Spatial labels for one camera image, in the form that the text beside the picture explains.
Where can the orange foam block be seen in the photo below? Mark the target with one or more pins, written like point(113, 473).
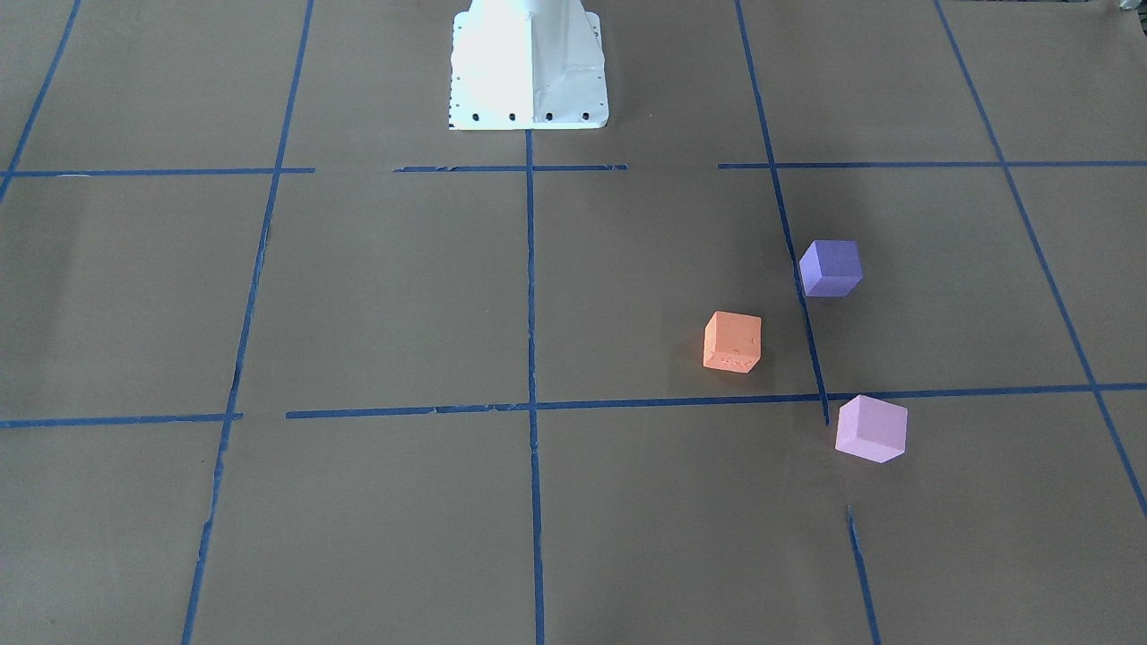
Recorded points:
point(732, 342)

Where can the purple foam block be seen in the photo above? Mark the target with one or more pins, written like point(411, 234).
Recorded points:
point(830, 268)

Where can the pink foam block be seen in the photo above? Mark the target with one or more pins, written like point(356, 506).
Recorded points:
point(872, 429)

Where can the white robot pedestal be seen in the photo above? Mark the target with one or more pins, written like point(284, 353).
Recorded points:
point(527, 65)

